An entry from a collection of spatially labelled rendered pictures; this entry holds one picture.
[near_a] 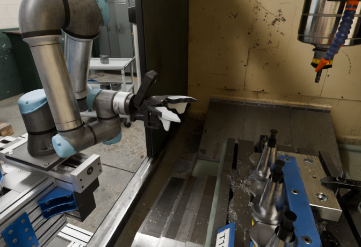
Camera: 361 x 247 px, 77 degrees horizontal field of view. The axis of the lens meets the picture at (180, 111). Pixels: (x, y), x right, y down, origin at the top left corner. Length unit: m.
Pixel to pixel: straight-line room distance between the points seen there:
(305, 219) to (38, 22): 0.73
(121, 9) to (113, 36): 0.66
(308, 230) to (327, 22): 0.47
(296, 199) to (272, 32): 1.38
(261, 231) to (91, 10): 0.69
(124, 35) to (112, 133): 4.74
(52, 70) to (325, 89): 1.71
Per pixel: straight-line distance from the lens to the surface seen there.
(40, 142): 1.02
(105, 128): 0.79
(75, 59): 0.86
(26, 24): 0.71
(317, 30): 0.70
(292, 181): 0.56
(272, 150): 0.53
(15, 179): 1.14
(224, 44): 1.77
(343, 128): 2.09
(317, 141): 1.79
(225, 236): 0.78
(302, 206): 0.51
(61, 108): 0.73
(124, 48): 5.51
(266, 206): 0.47
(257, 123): 1.76
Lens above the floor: 1.57
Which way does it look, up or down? 25 degrees down
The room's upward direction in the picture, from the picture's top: straight up
